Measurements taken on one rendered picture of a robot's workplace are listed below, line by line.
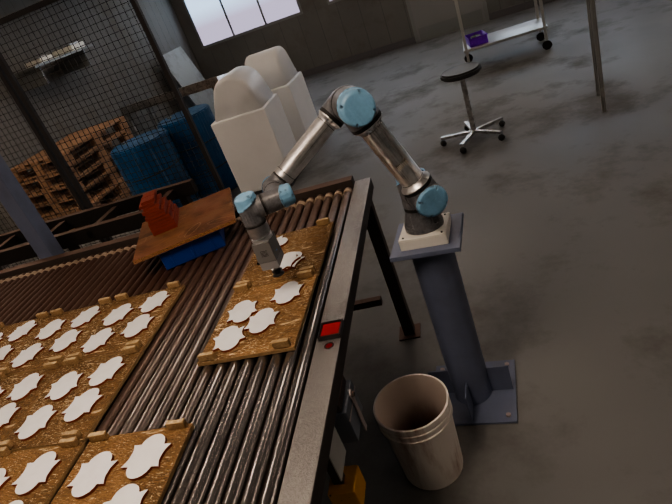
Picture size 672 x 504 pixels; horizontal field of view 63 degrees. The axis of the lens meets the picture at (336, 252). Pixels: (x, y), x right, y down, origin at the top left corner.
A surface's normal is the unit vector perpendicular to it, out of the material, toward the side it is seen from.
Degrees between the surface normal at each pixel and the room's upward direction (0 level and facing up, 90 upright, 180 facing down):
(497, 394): 0
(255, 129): 90
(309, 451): 0
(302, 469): 0
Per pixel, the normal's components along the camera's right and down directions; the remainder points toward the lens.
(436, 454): 0.26, 0.44
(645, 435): -0.33, -0.83
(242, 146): -0.15, 0.51
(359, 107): 0.13, 0.27
